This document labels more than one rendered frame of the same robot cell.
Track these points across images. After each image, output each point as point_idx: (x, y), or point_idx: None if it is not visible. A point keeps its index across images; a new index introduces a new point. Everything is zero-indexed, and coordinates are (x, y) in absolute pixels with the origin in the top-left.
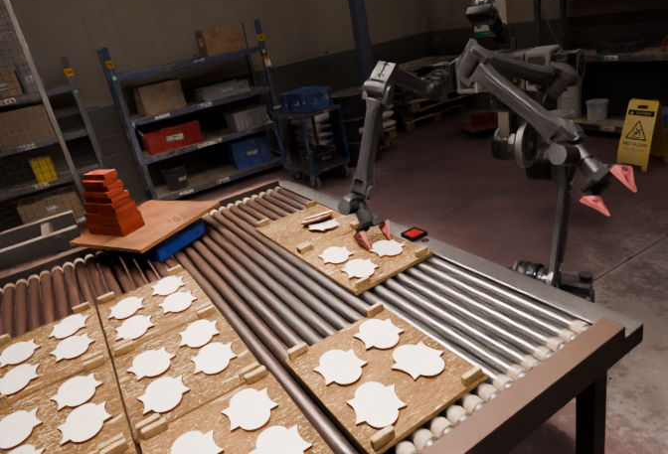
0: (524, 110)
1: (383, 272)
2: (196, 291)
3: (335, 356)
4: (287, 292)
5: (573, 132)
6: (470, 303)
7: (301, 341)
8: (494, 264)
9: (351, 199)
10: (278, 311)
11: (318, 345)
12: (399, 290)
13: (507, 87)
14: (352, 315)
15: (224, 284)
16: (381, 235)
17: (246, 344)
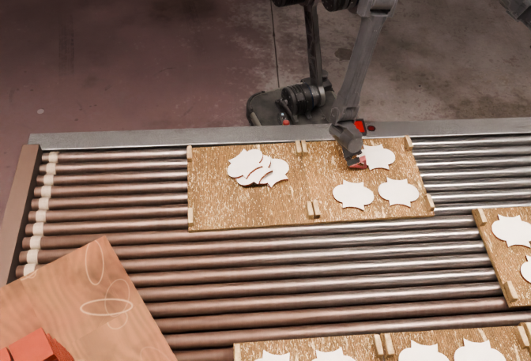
0: None
1: (416, 182)
2: (317, 344)
3: (530, 269)
4: (384, 261)
5: (530, 1)
6: (492, 163)
7: (479, 283)
8: (450, 121)
9: (360, 132)
10: (411, 282)
11: (502, 274)
12: (442, 188)
13: None
14: (462, 234)
15: (313, 311)
16: (341, 147)
17: (449, 329)
